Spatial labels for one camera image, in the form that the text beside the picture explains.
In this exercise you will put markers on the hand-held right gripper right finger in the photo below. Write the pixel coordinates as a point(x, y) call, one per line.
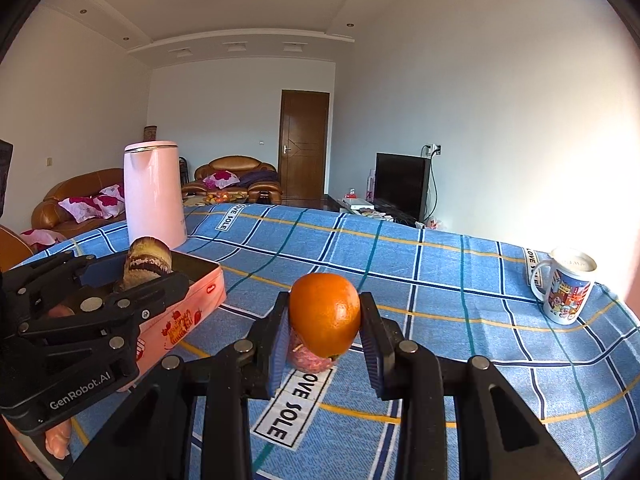
point(372, 360)

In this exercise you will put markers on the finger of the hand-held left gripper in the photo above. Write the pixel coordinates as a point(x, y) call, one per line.
point(45, 270)
point(150, 290)

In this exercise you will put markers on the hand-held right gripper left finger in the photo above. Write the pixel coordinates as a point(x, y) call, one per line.
point(277, 355)

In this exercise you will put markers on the tan bottle with dark label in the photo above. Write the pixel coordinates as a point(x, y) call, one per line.
point(145, 257)

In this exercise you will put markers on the pink tin box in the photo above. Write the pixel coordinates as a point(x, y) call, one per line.
point(200, 300)

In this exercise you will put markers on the orange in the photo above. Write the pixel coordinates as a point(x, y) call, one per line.
point(325, 310)

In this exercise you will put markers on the person's left hand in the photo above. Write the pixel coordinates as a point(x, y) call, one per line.
point(57, 440)

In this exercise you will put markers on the small round speckled jar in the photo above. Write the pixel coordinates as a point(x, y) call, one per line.
point(307, 361)

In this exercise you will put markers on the pink floral cushion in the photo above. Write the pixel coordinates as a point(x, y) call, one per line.
point(80, 208)
point(220, 178)
point(111, 199)

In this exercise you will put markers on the brown leather sofa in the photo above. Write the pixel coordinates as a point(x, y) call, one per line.
point(60, 187)

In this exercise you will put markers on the pink electric kettle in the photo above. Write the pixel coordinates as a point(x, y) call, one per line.
point(152, 195)

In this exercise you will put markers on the blue plaid tablecloth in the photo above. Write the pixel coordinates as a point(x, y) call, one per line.
point(440, 280)

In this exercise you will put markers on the coffee table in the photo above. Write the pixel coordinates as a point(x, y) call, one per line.
point(222, 196)

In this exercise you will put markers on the low television stand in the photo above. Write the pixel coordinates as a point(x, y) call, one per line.
point(360, 212)

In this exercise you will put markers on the white plastic bag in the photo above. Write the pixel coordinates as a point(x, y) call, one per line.
point(434, 223)

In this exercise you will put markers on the brown leather armchair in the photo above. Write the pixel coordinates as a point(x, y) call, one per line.
point(235, 165)

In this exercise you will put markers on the tall woven cylinder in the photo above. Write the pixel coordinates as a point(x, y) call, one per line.
point(150, 133)

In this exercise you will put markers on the white flat box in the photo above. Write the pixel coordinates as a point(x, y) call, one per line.
point(359, 203)

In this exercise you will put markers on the black television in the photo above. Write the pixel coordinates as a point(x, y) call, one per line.
point(400, 185)

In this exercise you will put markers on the white printed mug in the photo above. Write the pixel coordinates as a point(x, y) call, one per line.
point(567, 285)

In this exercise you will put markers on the dark brown room door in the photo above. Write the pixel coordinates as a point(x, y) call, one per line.
point(302, 145)

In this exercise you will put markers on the wall power outlet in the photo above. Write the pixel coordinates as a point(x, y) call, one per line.
point(432, 149)

